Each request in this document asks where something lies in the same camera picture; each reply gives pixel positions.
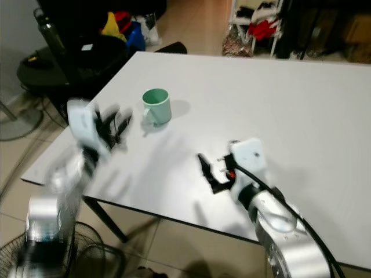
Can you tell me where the white clothes rack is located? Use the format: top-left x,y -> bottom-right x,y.
221,0 -> 285,57

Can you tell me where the red cloth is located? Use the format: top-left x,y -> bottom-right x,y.
114,11 -> 133,35

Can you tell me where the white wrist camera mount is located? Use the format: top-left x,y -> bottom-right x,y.
229,137 -> 269,201
66,98 -> 111,156

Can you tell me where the dark drink bottle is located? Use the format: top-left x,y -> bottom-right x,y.
34,8 -> 66,58

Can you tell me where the black shelf unit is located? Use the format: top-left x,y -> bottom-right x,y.
275,0 -> 371,62

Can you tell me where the yellow cloth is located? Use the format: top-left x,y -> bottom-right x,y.
101,11 -> 126,42

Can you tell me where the clear plastic bag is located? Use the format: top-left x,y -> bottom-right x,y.
139,12 -> 161,46

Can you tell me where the black table leg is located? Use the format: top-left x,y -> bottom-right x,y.
83,196 -> 129,243

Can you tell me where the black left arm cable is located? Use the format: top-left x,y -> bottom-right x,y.
0,142 -> 63,199

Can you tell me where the black round side table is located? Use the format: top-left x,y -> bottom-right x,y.
16,43 -> 129,89

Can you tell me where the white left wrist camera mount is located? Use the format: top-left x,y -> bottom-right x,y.
66,98 -> 111,156

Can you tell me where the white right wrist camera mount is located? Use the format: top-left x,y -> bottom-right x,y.
229,137 -> 269,201

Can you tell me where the blue bag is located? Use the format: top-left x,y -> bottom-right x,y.
126,23 -> 146,52

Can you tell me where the grey round stand base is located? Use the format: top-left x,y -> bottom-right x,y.
0,100 -> 43,142

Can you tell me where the black chair back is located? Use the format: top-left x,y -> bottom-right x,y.
153,41 -> 188,55

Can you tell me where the black wire fan grille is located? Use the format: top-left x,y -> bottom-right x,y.
0,222 -> 123,278

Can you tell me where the red garment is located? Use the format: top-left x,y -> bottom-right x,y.
247,20 -> 279,41

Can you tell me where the green ceramic mug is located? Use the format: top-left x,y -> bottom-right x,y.
141,88 -> 173,127

